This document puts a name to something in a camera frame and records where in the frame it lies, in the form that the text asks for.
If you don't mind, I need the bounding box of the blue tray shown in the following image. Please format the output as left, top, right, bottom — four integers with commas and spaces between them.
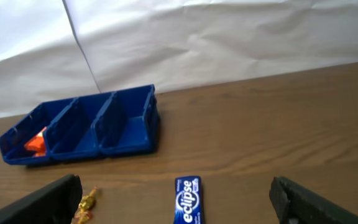
0, 83, 160, 166

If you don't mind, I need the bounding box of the blue candy pack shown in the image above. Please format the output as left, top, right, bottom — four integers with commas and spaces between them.
173, 175, 204, 224

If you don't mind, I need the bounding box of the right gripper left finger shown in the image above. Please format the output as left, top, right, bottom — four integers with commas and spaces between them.
0, 173, 83, 224

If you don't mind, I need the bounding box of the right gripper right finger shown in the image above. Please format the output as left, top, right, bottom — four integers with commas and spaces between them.
268, 175, 358, 224

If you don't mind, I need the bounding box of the gold wrapped candy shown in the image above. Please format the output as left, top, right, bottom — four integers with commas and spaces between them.
78, 186, 99, 213
71, 211, 93, 224

